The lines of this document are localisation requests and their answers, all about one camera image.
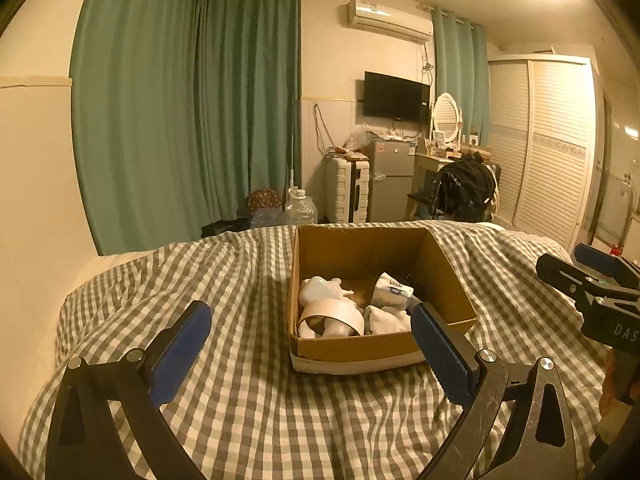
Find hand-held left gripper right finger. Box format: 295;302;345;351
410;301;586;480

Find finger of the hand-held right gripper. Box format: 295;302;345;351
536;252;601;311
574;243;640;303

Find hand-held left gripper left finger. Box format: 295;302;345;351
45;300;213;480

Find white socks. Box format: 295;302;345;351
362;304;416;336

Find white tissue packet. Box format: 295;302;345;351
372;272;416;310

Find brown cardboard box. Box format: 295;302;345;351
289;224;478;376

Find white rounded object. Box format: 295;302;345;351
312;316;353;339

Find white handheld device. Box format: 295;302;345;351
299;276;357;308

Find person's right hand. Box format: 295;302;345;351
599;355;628;441

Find grey white checked blanket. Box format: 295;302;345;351
17;220;621;480

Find white louvred wardrobe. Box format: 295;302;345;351
486;55;598;253

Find black jacket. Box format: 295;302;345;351
432;154;496;223

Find black floor bag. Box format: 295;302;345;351
201;219;251;238

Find crumpled bluish plastic bag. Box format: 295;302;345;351
250;207;287;228

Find dark patterned bag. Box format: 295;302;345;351
246;187;282;216

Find white dressing table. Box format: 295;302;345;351
405;145;493;221

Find silver small fridge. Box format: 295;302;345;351
368;137;416;223

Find clear water jug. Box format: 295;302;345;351
284;186;319;226

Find white suitcase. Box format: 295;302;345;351
325;156;372;225

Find white oval mirror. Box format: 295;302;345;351
431;92;463;148

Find narrow green curtain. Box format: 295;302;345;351
432;7;491;136

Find clear plastic bag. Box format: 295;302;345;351
347;125;373;151

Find wide green curtain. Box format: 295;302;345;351
70;0;236;256

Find white air conditioner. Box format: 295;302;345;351
342;0;434;43

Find black wall television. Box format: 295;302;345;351
362;71;432;123

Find hanging wall cables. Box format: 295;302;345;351
312;102;336;153

